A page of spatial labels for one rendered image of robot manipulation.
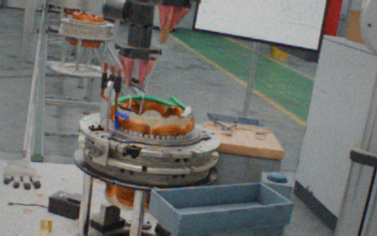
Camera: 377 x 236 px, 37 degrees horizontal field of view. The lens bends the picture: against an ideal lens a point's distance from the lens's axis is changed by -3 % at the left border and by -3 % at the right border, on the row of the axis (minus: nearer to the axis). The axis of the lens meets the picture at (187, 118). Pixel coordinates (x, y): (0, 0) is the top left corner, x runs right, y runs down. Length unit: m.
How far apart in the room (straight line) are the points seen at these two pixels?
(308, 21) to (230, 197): 1.26
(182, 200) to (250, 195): 0.16
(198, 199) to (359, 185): 0.31
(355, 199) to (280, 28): 1.25
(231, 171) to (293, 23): 0.98
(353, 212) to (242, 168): 0.38
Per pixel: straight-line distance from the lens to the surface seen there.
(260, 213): 1.07
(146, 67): 1.40
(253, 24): 2.31
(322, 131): 4.05
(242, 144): 1.43
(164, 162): 1.19
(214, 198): 1.13
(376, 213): 1.16
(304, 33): 2.29
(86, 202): 1.38
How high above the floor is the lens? 1.44
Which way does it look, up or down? 14 degrees down
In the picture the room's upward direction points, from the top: 9 degrees clockwise
